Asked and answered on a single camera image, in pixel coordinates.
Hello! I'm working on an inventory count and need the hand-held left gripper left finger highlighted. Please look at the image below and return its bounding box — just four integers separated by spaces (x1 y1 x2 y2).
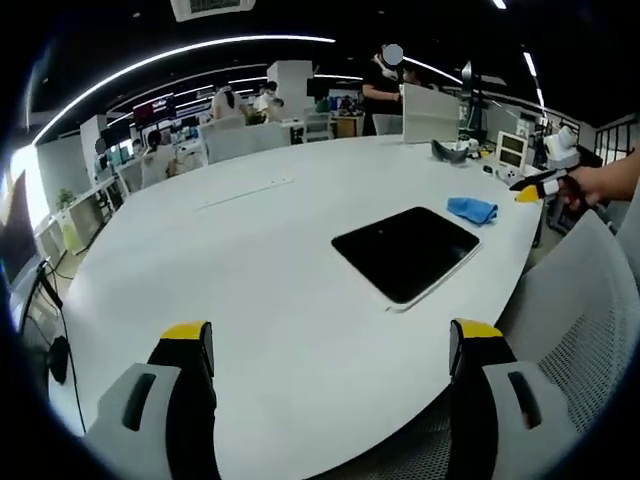
82 321 224 480

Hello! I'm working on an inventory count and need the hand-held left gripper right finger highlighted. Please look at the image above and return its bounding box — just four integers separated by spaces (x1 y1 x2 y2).
448 318 581 480

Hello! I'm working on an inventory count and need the blue cleaning cloth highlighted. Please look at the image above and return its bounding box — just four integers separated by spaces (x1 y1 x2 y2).
446 196 500 227

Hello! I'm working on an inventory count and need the black mirror with white frame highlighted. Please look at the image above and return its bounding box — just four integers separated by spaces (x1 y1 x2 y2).
330 205 482 314

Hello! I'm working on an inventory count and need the person's right hand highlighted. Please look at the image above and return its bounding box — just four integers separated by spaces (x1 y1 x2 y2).
569 159 621 206

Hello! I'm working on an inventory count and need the small white controller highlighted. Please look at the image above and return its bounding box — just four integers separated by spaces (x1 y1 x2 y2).
481 166 522 182

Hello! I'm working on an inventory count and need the white desk display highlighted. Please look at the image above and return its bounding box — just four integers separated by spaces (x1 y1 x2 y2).
496 130 530 169

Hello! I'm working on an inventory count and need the black headset on table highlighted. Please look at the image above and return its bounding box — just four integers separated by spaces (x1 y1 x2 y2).
430 139 472 167

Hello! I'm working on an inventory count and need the black round stand base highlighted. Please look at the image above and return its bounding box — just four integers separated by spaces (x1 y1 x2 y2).
47 335 72 385

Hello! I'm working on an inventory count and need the white mesh office chair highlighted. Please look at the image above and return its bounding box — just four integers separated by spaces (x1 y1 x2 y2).
384 209 640 480

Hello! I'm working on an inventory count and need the grey desk partition panel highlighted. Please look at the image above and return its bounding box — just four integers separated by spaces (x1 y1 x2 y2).
401 82 462 146

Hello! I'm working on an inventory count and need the dark computer monitor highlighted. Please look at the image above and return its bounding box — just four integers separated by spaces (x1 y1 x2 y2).
0 169 42 292

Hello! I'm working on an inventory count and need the long ceiling light strip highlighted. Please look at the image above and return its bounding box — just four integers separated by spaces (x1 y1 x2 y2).
30 34 337 147

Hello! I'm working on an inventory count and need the ceiling air conditioner vent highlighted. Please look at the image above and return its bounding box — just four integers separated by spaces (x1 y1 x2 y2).
169 0 257 22

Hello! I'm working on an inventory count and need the black cable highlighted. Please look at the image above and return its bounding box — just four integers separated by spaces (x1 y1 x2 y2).
34 257 89 434

